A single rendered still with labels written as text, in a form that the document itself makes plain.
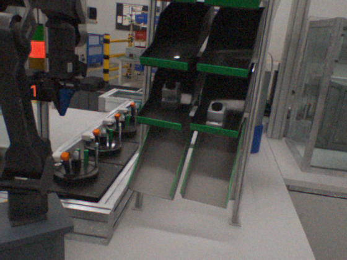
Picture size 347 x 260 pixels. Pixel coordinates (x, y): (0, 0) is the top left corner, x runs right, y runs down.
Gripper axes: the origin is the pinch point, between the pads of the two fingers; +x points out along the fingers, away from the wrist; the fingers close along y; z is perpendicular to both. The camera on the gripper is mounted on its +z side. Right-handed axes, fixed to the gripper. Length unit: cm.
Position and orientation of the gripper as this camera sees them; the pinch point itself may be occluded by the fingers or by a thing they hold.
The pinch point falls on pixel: (62, 101)
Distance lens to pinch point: 84.3
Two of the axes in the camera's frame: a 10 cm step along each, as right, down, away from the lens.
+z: 1.3, -2.8, 9.5
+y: -9.9, -1.3, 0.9
